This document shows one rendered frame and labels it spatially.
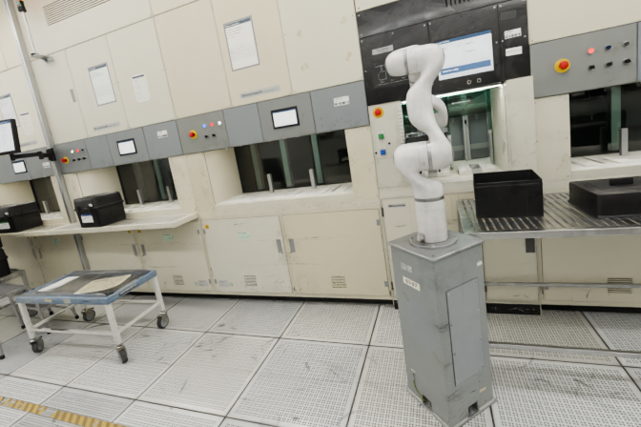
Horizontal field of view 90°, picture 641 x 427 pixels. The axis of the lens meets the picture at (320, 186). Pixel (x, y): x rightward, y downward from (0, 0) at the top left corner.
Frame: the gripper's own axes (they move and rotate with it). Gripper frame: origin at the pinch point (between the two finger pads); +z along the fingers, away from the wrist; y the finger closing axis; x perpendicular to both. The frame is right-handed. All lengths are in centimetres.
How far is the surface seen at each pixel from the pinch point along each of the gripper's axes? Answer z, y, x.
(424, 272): -82, -4, -56
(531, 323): -7, 47, -125
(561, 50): 1, 69, 25
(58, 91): 2, -305, 76
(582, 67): 1, 77, 15
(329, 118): 1, -59, 12
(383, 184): 2.4, -29.3, -35.8
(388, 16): 2, -14, 63
